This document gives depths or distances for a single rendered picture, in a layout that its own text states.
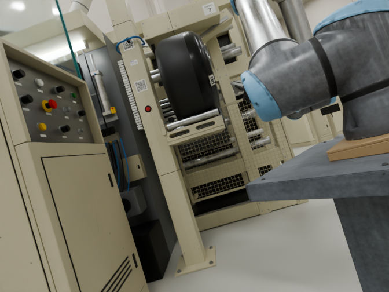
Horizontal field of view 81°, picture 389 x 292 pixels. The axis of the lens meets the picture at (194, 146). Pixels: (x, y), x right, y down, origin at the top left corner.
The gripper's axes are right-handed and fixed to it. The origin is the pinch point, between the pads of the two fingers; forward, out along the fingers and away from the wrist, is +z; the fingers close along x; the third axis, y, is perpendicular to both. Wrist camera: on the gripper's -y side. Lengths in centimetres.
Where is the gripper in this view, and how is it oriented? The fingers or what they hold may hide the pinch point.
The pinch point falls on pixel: (232, 81)
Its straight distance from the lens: 128.0
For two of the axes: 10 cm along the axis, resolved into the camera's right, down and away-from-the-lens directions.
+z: -7.6, -3.6, 5.4
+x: 6.4, -5.4, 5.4
